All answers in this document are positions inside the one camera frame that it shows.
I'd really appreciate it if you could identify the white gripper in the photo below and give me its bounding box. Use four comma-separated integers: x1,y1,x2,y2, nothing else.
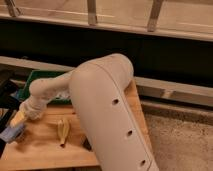
10,99,46,127

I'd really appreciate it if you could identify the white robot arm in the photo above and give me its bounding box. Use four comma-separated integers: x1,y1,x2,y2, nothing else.
10,53,159,171

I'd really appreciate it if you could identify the black equipment at left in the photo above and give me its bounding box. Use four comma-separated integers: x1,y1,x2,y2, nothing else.
0,69,22,159

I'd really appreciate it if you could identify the yellow corn cob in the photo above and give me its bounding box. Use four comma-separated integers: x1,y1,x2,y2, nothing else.
58,118,70,147

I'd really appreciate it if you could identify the green plastic tray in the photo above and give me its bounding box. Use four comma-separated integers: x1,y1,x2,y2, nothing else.
18,69,73,105

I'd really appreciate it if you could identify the black remote control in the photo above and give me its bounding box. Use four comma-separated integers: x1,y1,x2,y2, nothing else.
83,138,92,151

